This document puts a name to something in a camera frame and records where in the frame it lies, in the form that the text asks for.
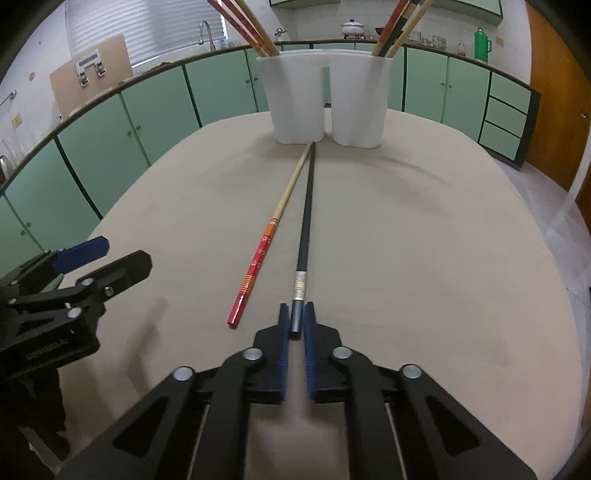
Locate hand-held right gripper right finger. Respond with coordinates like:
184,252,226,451
303,302,540,480

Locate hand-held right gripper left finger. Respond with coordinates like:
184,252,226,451
55,302,290,480

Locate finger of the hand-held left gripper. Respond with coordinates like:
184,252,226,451
4,236,111,302
64,250,153,329

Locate tall metal sink faucet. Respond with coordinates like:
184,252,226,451
198,21,218,51

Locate wooden door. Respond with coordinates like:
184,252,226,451
526,4,591,192

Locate black chopstick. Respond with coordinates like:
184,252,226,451
289,142,318,334
379,0,423,58

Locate white hardware pack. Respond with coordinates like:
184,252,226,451
74,50,108,88

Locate white window blind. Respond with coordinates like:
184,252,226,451
65,0,229,65

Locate white plastic double utensil holder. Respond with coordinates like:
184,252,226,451
255,48,393,149

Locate green thermos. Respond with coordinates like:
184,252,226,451
474,28,493,63

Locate row of glass jars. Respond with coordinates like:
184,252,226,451
404,30,467,54

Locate brown cardboard sheet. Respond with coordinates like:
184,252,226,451
49,34,134,118

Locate green base cabinets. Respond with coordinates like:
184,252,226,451
0,39,542,278

